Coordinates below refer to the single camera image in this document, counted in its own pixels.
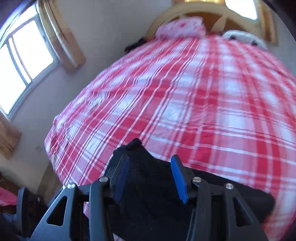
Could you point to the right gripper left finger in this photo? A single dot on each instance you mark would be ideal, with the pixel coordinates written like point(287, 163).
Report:
point(82, 212)

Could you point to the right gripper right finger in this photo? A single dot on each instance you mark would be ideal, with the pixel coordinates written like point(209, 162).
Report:
point(219, 212)

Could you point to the black pants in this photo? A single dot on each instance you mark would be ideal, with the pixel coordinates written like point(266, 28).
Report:
point(150, 207)

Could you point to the lower yellow curtain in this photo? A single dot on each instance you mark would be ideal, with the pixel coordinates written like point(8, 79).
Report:
point(9, 137)

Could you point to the red white plaid bedsheet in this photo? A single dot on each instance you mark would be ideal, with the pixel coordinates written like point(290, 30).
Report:
point(224, 106)

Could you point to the white patterned pillow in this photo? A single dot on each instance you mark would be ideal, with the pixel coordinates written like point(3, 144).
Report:
point(245, 37)

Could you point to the side window yellow curtain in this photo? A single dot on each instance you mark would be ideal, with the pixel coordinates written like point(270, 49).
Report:
point(60, 36)

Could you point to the dark cloth beside bed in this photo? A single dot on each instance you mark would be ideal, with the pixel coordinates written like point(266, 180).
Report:
point(134, 45)

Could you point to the pink floral pillow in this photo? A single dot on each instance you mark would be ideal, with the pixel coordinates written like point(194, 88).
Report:
point(191, 27)

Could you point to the cream wooden headboard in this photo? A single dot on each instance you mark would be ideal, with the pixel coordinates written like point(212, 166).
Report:
point(216, 18)

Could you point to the yellow curtain right of headboard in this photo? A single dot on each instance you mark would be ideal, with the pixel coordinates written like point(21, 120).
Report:
point(268, 23)

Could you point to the window behind headboard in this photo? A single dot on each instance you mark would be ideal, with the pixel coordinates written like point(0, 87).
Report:
point(245, 8)

